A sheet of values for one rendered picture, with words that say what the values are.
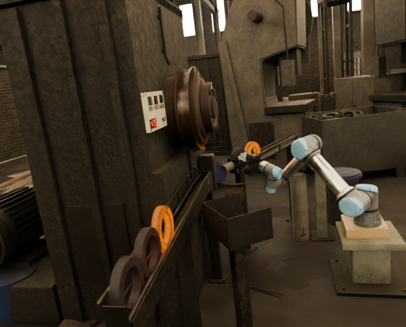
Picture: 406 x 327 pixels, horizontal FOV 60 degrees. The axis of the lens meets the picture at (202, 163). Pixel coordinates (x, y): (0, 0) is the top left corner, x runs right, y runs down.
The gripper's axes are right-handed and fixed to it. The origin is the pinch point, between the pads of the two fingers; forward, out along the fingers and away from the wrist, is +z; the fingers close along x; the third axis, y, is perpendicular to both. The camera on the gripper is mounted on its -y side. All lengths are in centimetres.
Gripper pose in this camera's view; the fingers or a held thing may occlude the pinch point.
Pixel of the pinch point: (239, 157)
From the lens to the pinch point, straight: 251.0
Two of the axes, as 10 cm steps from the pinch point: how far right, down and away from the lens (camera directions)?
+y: 1.0, -9.0, -4.3
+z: -6.8, -3.7, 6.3
